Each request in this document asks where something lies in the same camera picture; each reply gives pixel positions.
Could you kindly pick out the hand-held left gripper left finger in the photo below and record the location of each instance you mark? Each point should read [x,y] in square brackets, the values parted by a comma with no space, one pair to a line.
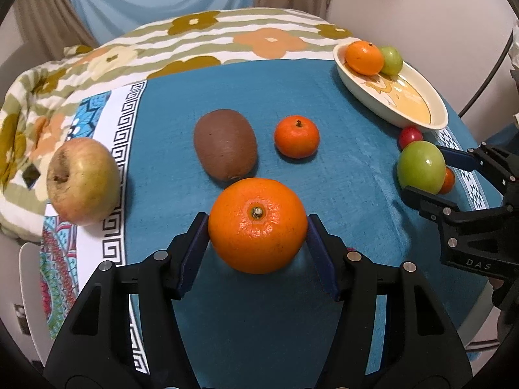
[195,247]

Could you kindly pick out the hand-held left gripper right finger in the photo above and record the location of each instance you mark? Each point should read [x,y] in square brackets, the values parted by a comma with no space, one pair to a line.
[320,251]

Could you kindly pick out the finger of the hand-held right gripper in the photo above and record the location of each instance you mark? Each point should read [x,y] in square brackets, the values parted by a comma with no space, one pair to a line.
[456,157]
[421,200]

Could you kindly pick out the large green apple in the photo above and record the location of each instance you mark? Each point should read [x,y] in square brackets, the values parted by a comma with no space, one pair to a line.
[421,166]

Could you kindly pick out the red cherry tomato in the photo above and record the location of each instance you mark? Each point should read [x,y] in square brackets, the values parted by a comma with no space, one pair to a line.
[409,135]

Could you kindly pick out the large orange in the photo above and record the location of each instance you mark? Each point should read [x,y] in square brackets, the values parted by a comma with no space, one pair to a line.
[257,227]

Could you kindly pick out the cream oval dish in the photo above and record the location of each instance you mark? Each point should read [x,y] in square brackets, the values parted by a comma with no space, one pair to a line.
[405,97]

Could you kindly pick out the brown kiwi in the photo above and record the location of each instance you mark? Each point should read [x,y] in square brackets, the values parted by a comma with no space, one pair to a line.
[225,144]

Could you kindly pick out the small mandarin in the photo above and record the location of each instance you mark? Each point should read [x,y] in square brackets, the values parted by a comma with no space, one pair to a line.
[296,137]

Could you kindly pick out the yellow red apple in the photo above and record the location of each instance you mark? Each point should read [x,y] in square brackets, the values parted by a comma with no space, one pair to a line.
[83,180]

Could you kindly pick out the small orange tomato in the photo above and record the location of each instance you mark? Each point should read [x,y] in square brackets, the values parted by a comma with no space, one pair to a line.
[449,180]

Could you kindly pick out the blue cloth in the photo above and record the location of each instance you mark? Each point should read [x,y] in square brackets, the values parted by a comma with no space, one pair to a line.
[500,135]

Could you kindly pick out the blue patterned tablecloth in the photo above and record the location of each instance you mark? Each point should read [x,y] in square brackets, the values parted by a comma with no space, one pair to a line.
[348,194]

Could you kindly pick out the small green apple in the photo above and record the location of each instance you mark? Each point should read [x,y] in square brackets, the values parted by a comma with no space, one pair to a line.
[392,60]

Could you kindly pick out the white garment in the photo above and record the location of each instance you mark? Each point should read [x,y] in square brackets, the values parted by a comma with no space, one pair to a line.
[514,52]

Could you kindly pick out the medium orange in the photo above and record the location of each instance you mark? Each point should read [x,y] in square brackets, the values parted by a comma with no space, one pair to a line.
[364,57]

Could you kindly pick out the white chair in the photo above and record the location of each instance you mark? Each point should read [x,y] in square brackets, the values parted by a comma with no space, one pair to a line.
[32,291]

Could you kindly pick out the small black square object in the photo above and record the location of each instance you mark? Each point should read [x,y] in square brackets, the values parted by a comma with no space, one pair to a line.
[31,175]

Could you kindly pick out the floral striped blanket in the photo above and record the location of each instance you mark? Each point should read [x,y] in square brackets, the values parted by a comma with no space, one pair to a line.
[121,56]

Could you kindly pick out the light blue curtain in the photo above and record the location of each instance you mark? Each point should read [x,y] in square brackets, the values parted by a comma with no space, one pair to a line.
[162,0]

